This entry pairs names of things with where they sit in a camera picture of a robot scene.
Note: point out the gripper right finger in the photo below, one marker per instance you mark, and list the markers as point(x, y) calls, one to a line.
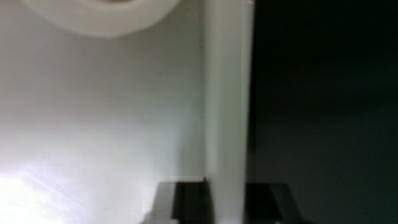
point(270, 205)

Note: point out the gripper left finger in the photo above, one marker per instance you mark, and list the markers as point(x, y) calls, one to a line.
point(183, 204)

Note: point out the white square table top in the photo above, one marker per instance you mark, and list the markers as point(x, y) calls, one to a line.
point(122, 108)

